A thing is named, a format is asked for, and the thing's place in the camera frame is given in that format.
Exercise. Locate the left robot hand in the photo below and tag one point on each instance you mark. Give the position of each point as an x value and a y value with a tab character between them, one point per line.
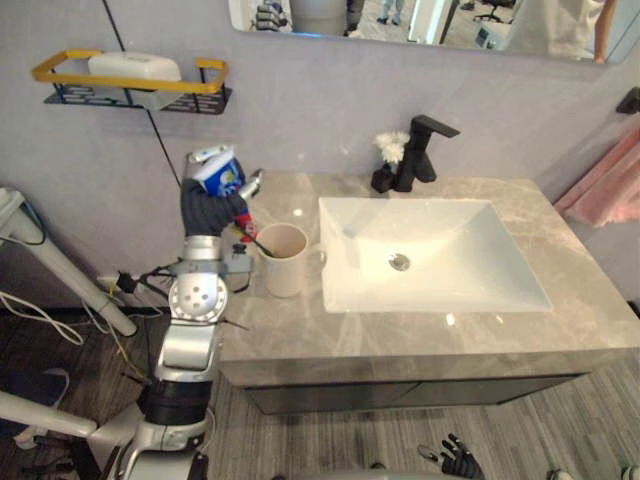
205	212

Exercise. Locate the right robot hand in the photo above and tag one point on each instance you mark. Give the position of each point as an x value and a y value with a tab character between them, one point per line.
460	462

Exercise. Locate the blue red toothpaste tube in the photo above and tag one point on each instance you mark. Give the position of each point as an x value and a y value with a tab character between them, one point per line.
225	177

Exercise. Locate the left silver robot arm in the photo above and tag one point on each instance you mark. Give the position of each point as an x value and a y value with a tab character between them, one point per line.
195	300

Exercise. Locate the green toothbrush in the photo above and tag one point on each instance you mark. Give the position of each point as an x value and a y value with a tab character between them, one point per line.
260	246

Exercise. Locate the cream ceramic mug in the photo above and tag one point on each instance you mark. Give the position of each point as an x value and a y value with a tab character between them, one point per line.
285	280

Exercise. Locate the black power plug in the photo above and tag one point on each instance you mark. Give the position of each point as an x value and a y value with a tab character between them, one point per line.
126	282

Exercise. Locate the white power strip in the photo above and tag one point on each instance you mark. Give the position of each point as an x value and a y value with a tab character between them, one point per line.
107	281

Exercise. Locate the grey marble vanity cabinet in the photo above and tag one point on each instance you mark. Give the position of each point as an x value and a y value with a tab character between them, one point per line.
400	335

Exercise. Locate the white slanted stand leg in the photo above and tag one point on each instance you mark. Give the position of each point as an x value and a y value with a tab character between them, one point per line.
65	270

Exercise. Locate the white soap box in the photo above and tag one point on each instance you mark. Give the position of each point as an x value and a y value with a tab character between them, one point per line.
135	70

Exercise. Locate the black vase with white flowers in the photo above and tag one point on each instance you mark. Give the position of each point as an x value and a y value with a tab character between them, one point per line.
390	147

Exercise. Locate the chrome sink drain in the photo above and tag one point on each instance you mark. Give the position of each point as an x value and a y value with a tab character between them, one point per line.
399	261

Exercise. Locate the black faucet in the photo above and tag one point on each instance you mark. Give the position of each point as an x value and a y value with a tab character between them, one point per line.
417	160

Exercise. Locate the white rectangular sink basin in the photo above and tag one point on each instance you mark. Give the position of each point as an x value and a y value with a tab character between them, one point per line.
440	235

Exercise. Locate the pink towel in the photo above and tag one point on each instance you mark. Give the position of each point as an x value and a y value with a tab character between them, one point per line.
610	190

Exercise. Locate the yellow and black wall shelf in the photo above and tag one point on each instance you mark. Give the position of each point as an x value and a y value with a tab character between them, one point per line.
205	102

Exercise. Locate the white frame bar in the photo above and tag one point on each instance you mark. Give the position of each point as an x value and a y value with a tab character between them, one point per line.
45	412

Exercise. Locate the wall mirror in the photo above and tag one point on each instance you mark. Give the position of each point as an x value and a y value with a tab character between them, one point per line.
400	20

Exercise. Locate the dark towel rail bracket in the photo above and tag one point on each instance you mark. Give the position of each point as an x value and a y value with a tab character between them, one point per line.
630	100

